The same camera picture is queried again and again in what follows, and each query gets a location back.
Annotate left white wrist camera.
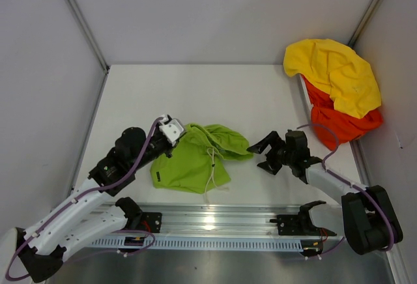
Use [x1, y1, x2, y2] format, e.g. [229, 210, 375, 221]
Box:
[158, 115, 186, 147]

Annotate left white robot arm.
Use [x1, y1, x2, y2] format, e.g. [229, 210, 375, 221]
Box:
[15, 120, 184, 283]

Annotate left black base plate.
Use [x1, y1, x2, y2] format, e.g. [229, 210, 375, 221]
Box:
[128, 212, 162, 233]

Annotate left aluminium corner post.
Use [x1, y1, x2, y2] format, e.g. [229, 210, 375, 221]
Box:
[65, 0, 109, 74]

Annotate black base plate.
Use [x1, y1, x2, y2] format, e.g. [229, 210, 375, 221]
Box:
[269, 214, 337, 236]
[128, 212, 162, 233]

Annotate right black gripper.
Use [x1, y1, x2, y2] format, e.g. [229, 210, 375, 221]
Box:
[246, 131, 295, 175]

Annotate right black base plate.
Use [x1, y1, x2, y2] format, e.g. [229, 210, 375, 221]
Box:
[269, 214, 337, 236]

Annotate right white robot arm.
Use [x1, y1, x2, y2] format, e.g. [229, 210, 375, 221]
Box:
[247, 130, 403, 255]

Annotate yellow shorts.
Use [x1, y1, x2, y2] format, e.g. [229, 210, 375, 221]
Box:
[283, 39, 382, 119]

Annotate white slotted cable duct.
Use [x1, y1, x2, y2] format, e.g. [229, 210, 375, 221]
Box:
[88, 236, 303, 252]

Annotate right aluminium corner post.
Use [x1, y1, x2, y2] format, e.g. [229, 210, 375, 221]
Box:
[347, 0, 383, 48]

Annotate aluminium corner post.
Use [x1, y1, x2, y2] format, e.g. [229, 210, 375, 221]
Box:
[347, 0, 383, 48]
[65, 0, 109, 74]

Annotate lime green shorts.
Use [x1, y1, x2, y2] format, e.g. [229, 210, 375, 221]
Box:
[150, 123, 253, 194]

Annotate orange shorts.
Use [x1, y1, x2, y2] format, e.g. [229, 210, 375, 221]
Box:
[302, 76, 384, 150]

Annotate aluminium mounting rail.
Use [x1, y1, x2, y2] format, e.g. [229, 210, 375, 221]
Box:
[78, 202, 359, 242]

